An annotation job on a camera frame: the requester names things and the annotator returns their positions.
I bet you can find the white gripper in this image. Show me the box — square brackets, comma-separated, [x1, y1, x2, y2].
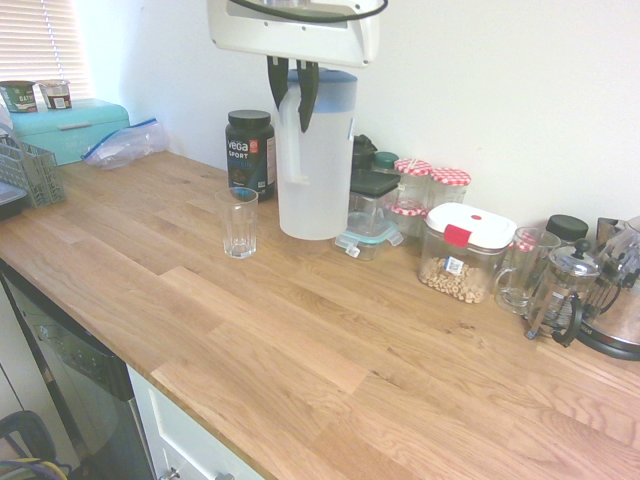
[206, 0, 381, 134]

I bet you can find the translucent pitcher with blue lid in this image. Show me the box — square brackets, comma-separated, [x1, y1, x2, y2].
[276, 68, 359, 241]

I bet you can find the black Vega protein tub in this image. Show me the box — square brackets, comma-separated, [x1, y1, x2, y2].
[224, 109, 279, 203]

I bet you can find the jar with green lid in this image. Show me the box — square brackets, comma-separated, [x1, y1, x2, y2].
[372, 151, 400, 176]

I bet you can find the square container with black lid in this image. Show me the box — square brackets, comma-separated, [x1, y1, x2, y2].
[347, 168, 401, 221]

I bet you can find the tall jar red gingham lid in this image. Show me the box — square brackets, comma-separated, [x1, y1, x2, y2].
[427, 167, 472, 211]
[393, 157, 433, 206]

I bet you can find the clear faceted drinking glass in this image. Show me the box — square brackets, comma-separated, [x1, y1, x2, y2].
[214, 188, 260, 260]

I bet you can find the glass container with teal lid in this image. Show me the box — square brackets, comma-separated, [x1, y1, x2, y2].
[333, 211, 404, 262]

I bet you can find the clear zip bag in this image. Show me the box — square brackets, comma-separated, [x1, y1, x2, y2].
[80, 117, 171, 171]

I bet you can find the cereal container with white lid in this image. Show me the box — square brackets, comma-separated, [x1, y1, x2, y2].
[417, 202, 518, 306]

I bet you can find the teal bread box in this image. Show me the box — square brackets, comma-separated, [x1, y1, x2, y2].
[9, 98, 132, 167]

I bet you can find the white window blind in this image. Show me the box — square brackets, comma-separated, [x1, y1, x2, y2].
[0, 0, 84, 101]

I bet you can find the grey dish rack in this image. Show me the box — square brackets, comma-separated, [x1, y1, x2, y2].
[0, 134, 68, 209]

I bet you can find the green oatmeal cup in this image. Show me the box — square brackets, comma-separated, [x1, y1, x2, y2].
[0, 79, 37, 115]

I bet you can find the clear glass mug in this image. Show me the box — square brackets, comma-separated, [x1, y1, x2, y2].
[493, 227, 562, 316]

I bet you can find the black tray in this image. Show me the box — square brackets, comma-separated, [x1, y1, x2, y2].
[0, 182, 26, 221]

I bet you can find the jar with black lid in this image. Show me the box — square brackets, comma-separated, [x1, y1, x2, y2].
[544, 213, 590, 246]

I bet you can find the glass French press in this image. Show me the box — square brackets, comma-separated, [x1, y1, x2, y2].
[524, 238, 601, 349]

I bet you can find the stainless steel dishwasher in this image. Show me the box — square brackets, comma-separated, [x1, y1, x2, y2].
[0, 259, 154, 480]

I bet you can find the white cabinet drawer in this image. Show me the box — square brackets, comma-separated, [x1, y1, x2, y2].
[127, 364, 266, 480]

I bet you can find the stainless steel kettle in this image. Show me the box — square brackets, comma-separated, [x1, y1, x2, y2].
[574, 215, 640, 362]

